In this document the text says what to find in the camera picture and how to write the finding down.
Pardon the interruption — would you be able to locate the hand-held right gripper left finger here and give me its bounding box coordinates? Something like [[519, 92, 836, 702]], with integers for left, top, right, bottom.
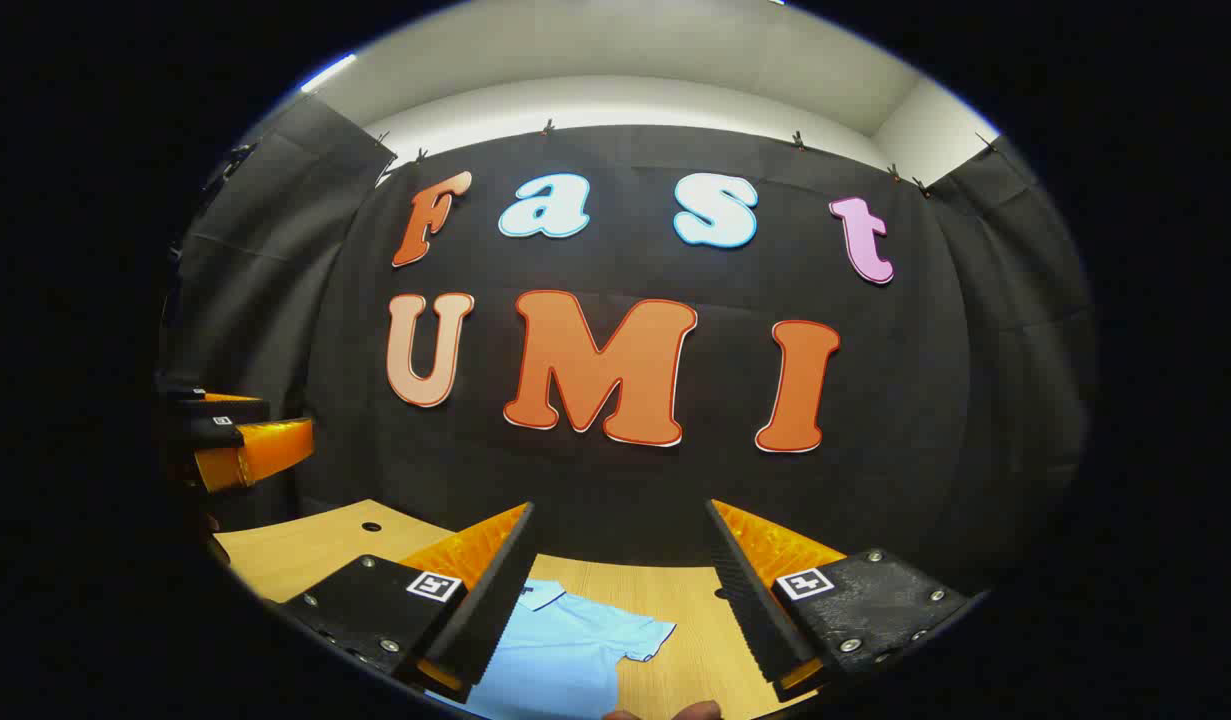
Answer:
[[273, 500, 536, 704]]

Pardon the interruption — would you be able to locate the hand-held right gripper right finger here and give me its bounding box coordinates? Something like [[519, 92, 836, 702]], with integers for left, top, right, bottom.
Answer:
[[705, 498, 973, 703]]

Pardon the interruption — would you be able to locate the light blue T-shirt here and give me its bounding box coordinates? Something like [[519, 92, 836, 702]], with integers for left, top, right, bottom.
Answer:
[[430, 578, 678, 720]]

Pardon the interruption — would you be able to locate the ceiling light strip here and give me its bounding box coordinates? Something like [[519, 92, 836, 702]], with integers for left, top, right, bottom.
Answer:
[[300, 52, 359, 94]]

